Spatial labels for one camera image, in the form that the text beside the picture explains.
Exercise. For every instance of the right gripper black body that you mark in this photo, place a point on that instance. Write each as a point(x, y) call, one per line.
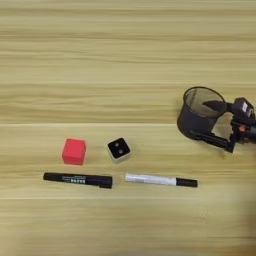
point(247, 131)

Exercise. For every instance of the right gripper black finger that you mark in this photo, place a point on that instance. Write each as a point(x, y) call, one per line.
point(213, 138)
point(220, 106)

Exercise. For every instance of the black mesh pen cup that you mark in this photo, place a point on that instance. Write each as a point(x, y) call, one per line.
point(193, 123)

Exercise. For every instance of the white marker black cap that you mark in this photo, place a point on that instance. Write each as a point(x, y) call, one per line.
point(150, 179)

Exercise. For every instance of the black marker pen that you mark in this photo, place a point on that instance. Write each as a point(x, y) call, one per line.
point(80, 180)

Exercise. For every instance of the small black box white label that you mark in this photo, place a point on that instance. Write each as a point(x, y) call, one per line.
point(243, 106)

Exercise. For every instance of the white die black dotted face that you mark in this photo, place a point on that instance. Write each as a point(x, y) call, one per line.
point(118, 149)

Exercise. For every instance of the red cube block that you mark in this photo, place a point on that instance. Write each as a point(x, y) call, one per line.
point(74, 151)

